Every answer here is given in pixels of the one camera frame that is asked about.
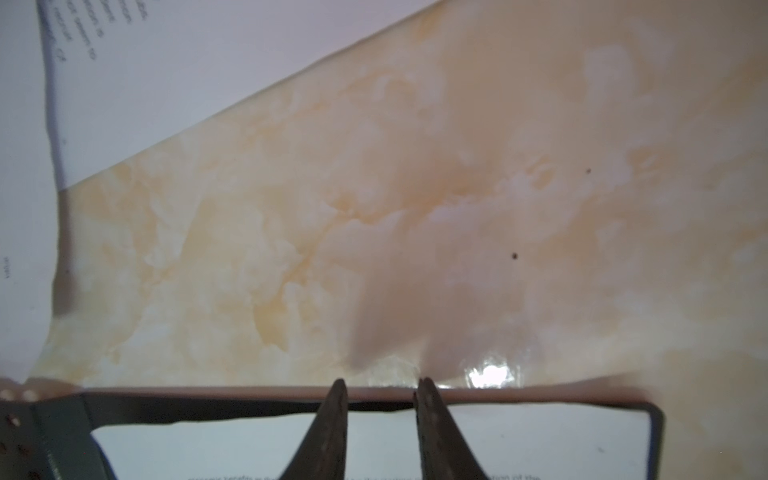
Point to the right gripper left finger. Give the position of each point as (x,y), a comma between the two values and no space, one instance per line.
(322,452)

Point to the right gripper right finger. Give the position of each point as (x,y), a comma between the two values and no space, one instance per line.
(444,452)

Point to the printed paper sheet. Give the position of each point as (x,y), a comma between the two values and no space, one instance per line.
(510,441)

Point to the orange and black folder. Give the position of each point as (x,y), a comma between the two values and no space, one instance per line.
(50,438)

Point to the back centre paper sheet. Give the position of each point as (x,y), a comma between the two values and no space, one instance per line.
(29,200)

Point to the back right paper sheet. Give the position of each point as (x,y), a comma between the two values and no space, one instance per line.
(130,74)

